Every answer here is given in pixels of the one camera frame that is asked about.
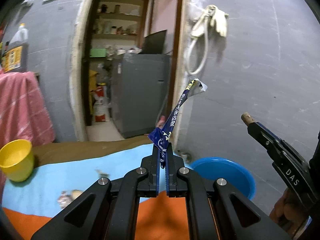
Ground blue snack wrapper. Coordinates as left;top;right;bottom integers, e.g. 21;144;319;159
148;79;207;168

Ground brown peanut shell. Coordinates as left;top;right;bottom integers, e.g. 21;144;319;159
241;112;255;126

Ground person's right hand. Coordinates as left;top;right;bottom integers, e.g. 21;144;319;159
269;188;309;237

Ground blue plastic bucket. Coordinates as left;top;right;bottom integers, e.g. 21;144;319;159
190;157;256;200

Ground striped orange brown blue blanket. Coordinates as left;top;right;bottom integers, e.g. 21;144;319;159
1;137;189;239

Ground red white sack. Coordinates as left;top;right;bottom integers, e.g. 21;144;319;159
93;83;110;122

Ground yellow plastic bowl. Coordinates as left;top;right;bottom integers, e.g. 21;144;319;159
1;139;35;182

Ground pink plaid cloth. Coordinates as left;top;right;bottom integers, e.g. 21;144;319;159
1;72;55;146

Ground white rubber gloves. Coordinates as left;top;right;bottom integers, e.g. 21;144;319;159
191;4;229;38

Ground black flat monitor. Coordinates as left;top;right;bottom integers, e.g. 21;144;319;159
140;30;167;54

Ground green plastic box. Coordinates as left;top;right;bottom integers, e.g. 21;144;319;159
89;48;107;58

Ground large cooking oil jug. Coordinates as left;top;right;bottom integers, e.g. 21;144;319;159
2;23;29;73

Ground wooden shelf unit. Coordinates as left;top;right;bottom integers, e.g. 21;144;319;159
91;0;149;49

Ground white hose loop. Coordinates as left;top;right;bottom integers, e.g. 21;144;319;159
186;17;209;76

